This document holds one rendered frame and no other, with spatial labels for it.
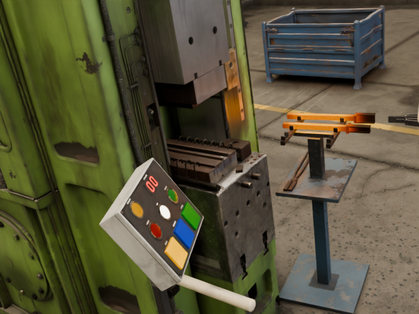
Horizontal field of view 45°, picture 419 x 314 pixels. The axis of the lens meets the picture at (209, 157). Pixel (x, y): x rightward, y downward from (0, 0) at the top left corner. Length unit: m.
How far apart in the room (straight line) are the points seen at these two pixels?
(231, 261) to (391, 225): 1.46
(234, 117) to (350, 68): 3.45
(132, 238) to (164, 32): 0.74
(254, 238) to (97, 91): 1.00
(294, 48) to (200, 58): 4.06
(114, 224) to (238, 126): 1.11
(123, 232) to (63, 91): 0.73
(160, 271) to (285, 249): 1.76
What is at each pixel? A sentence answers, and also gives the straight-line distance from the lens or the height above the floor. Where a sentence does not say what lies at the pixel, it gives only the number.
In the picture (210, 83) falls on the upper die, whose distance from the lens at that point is 1.94.
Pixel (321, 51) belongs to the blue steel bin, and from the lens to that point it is 5.76.
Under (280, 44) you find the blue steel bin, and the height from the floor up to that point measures 0.46.
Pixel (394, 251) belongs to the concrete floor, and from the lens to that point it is 3.16.
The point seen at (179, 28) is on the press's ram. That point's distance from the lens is 1.79.
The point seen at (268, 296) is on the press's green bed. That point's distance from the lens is 2.62.
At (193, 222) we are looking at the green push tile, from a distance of 1.68.
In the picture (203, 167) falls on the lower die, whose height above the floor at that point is 0.98.
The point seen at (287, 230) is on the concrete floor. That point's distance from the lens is 3.33.
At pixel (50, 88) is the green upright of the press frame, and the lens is 2.05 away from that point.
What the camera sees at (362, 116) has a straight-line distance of 2.48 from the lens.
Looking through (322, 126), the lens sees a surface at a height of 0.94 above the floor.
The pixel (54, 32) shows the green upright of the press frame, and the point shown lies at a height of 1.60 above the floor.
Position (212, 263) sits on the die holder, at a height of 0.53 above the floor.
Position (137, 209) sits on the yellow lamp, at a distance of 1.48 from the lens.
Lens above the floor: 1.89
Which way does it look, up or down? 25 degrees down
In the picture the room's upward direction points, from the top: 9 degrees counter-clockwise
